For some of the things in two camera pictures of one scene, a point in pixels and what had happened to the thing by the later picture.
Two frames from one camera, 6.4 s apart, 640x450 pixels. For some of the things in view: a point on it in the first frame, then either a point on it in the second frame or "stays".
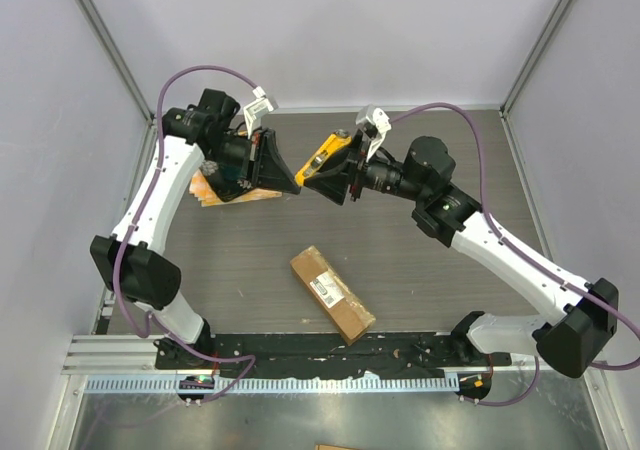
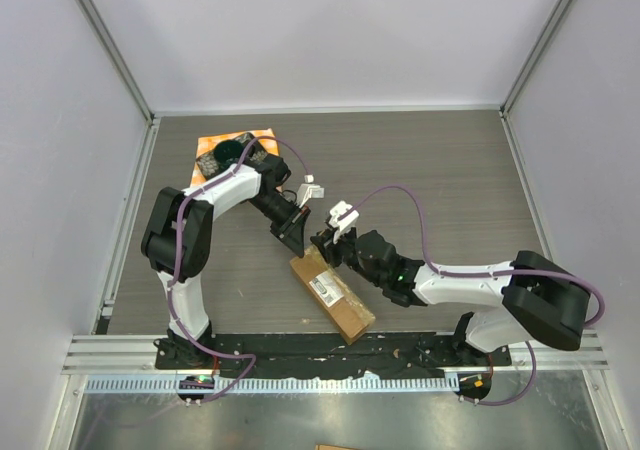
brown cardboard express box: x=332 y=295 stays
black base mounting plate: x=323 y=354 stays
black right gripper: x=337 y=176 -> x=329 y=249
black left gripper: x=269 y=169 -> x=290 y=232
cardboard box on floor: x=333 y=447 stays
